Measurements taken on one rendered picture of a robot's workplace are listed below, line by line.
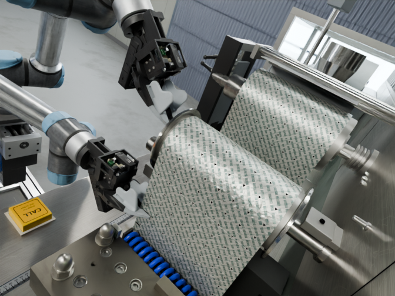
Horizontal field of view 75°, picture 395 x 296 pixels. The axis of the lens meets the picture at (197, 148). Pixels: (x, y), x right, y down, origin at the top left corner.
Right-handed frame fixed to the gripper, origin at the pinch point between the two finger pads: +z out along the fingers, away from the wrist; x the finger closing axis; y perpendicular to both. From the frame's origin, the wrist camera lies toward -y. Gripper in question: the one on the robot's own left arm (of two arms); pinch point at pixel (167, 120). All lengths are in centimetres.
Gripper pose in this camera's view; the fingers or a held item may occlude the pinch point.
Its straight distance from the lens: 54.1
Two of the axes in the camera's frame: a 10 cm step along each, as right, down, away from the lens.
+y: 7.5, -2.5, -6.1
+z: 3.5, 9.3, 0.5
